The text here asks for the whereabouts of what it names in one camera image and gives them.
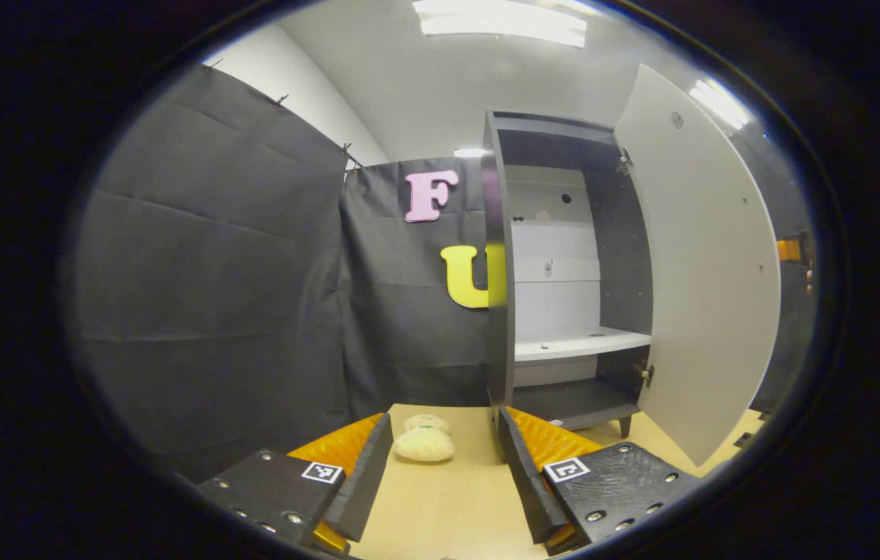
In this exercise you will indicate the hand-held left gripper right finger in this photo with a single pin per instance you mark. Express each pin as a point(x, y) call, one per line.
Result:
point(521, 482)

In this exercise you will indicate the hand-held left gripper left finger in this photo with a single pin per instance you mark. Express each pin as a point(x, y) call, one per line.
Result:
point(366, 482)

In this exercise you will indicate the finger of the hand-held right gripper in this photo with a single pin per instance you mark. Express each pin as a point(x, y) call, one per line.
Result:
point(790, 250)

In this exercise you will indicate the white cabinet door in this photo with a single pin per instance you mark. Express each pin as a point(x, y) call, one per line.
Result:
point(704, 272)

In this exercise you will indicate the grey cabinet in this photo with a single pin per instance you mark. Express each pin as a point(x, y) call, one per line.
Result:
point(498, 311)

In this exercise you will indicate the black backdrop cloth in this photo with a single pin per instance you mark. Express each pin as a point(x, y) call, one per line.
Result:
point(214, 272)

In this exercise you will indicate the large ceiling light panel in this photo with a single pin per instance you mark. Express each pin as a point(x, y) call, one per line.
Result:
point(502, 19)

